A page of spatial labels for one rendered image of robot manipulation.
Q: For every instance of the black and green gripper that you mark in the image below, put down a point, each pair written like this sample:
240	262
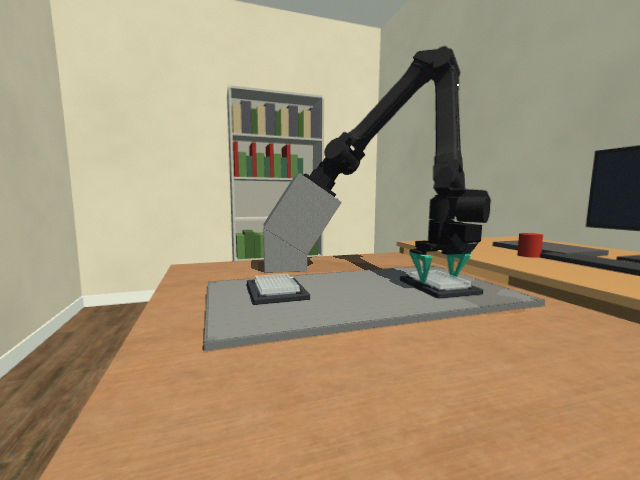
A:
450	250

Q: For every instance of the white well plate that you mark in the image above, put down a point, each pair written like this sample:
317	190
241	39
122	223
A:
276	284
442	280

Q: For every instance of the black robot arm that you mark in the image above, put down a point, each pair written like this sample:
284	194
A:
469	205

